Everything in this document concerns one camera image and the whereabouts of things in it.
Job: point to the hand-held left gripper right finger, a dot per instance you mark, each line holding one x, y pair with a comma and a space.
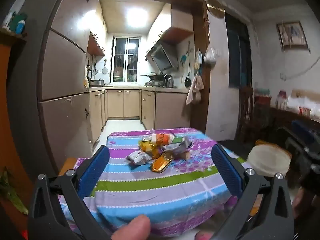
226, 170

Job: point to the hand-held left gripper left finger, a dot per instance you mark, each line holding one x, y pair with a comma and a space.
96, 167

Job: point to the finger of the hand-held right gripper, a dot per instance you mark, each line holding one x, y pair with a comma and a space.
300, 146
302, 130

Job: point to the small tan wooden block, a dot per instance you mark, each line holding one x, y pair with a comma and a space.
187, 155

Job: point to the silver purple snack packet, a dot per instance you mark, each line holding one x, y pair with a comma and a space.
138, 158

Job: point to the silver foil wrapper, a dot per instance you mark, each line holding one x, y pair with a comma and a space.
181, 147

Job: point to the yellow wrapper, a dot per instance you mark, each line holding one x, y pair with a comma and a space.
147, 146

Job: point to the green wrapper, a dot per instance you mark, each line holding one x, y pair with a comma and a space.
178, 140

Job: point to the orange gold packet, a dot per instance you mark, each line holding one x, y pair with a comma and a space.
162, 163

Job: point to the orange white wrapper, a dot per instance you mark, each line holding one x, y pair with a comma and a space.
162, 138

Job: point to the person's right hand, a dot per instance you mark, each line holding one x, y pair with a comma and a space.
301, 202

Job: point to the white crumpled cloth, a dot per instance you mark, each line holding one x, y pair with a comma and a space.
305, 105

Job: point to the dark wooden dining table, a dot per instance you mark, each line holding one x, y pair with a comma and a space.
280, 117

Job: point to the small wooden table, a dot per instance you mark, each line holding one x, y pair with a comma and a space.
67, 166

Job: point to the striped floral tablecloth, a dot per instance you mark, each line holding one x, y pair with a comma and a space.
150, 192

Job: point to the dark wooden chair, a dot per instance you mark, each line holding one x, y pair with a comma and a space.
246, 110

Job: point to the metal pot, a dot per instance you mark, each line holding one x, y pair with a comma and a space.
96, 83

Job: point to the hanging beige towel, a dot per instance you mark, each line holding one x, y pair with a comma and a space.
193, 91

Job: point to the beige lower kitchen cabinets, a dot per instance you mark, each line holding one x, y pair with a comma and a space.
165, 110

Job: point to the green leafy vegetable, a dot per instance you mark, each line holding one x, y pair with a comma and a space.
10, 192

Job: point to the framed picture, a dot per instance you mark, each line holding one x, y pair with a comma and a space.
291, 35

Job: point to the black hanging pan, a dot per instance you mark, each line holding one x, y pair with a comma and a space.
187, 82

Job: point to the grey refrigerator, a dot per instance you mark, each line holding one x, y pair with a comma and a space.
65, 75

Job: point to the hanging strainer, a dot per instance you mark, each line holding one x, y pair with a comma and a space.
105, 68

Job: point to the dark window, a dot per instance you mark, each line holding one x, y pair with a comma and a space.
237, 55

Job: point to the gas stove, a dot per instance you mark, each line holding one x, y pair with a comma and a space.
153, 83

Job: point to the steel kettle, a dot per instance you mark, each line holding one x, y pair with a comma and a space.
169, 81

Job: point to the brown wooden cabinet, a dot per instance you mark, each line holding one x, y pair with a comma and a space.
10, 105

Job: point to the black wok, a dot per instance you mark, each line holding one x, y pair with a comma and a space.
153, 75

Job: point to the kitchen window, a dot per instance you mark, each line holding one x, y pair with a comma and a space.
125, 60

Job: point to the hanging white bag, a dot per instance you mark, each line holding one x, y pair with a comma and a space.
198, 60

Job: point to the hanging clear plastic bag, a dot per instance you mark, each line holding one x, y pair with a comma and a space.
209, 56

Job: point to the steel range hood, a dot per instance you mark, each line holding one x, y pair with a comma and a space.
162, 56

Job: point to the upper cabinet above hood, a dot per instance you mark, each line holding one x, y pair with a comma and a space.
175, 30

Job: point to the round gold plate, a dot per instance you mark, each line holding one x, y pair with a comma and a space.
216, 8

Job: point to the kitchen ceiling light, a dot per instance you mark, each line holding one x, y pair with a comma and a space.
136, 17

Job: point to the blue bottle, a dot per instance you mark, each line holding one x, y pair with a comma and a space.
20, 26

